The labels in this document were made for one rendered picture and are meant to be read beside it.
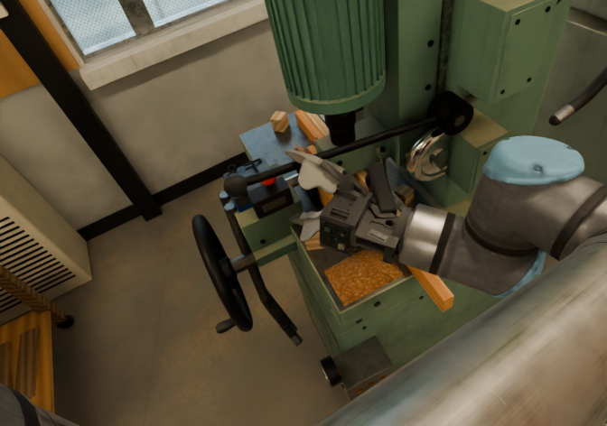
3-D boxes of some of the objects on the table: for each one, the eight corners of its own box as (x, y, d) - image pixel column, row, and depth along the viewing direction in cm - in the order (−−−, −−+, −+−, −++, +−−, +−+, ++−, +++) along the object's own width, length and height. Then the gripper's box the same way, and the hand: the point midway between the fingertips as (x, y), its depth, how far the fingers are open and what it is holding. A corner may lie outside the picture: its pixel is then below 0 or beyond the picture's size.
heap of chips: (323, 271, 79) (321, 263, 77) (379, 243, 81) (378, 234, 78) (344, 306, 73) (342, 299, 71) (404, 275, 75) (404, 267, 73)
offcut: (284, 132, 109) (280, 120, 106) (273, 131, 110) (269, 119, 107) (289, 124, 111) (286, 112, 108) (279, 122, 112) (275, 110, 109)
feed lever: (472, 108, 74) (227, 199, 64) (479, 77, 70) (217, 170, 60) (491, 122, 71) (235, 220, 61) (500, 91, 66) (226, 192, 56)
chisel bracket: (320, 169, 90) (313, 140, 84) (375, 143, 92) (373, 114, 86) (334, 189, 85) (330, 161, 79) (393, 162, 87) (392, 132, 81)
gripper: (406, 207, 49) (263, 162, 55) (386, 296, 63) (273, 253, 69) (424, 164, 54) (292, 129, 61) (402, 255, 68) (295, 219, 74)
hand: (289, 184), depth 67 cm, fingers open, 14 cm apart
